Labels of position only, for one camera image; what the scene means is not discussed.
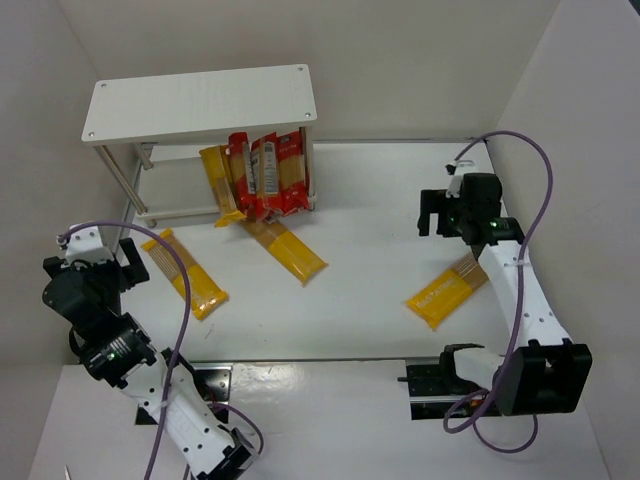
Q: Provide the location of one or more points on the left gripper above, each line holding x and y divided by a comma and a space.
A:
129, 267

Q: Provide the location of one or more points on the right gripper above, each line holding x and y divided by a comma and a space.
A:
432, 212

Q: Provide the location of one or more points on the yellow pasta bag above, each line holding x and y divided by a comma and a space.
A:
217, 170
206, 295
285, 247
452, 288

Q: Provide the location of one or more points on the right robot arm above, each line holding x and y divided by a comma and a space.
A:
543, 371

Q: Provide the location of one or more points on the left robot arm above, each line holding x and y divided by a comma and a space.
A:
113, 347

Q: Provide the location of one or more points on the white two-tier shelf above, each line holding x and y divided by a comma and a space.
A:
149, 131

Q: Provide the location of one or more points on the right red spaghetti bag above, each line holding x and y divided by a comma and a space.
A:
292, 173

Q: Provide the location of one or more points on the red spaghetti bag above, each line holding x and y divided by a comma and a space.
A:
292, 173
265, 171
242, 174

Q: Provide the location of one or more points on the middle red spaghetti bag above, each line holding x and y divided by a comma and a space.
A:
265, 171

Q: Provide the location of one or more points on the left red spaghetti bag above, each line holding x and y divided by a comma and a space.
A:
242, 174

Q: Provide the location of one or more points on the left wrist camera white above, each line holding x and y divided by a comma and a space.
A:
87, 246

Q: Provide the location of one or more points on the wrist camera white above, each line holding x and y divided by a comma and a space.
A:
87, 246
457, 170

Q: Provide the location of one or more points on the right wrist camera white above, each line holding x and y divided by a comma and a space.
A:
457, 170

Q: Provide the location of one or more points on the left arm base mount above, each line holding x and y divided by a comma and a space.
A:
213, 381

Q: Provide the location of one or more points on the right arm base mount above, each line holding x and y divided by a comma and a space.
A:
431, 392

